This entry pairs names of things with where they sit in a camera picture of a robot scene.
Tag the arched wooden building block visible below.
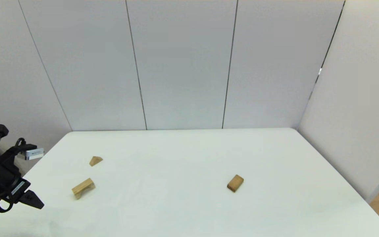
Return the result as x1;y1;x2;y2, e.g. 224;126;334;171
72;178;96;200

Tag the rectangular wooden building block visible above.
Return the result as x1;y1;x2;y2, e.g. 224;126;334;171
227;174;244;193

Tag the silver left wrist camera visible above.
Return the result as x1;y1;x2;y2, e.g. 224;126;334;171
21;148;44;161

